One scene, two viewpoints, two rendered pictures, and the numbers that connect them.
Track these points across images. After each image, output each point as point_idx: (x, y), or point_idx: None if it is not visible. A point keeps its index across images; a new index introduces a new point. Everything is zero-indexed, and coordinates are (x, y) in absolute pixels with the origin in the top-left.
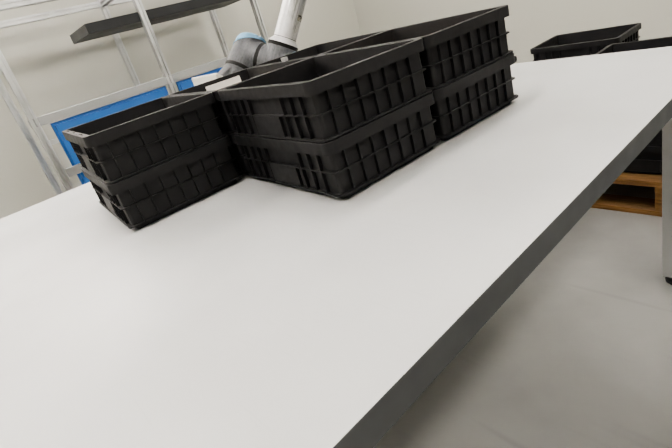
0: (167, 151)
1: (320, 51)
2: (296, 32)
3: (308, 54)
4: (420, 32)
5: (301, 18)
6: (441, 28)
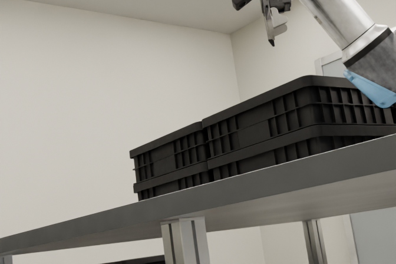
0: None
1: (302, 89)
2: (332, 39)
3: (321, 87)
4: (178, 139)
5: (315, 19)
6: (164, 145)
